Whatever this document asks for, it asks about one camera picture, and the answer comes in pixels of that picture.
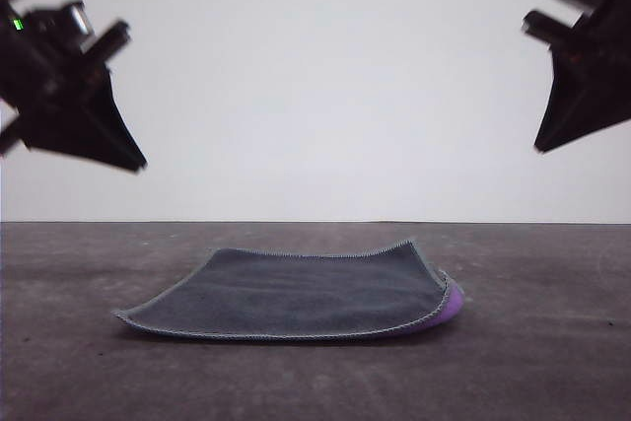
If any purple towel with grey hem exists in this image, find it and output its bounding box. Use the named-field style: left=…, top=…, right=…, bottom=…
left=110, top=236, right=467, bottom=344

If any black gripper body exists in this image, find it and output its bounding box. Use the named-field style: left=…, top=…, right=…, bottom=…
left=0, top=5, right=133, bottom=159
left=522, top=0, right=631, bottom=97

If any grey table cloth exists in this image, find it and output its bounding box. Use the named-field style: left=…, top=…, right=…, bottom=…
left=0, top=221, right=631, bottom=421

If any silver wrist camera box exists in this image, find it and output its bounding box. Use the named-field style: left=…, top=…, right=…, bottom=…
left=61, top=0, right=97, bottom=45

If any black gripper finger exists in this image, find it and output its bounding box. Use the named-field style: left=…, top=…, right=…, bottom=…
left=540, top=89, right=631, bottom=154
left=66, top=64, right=149, bottom=171
left=533, top=51, right=600, bottom=153
left=23, top=104, right=143, bottom=175

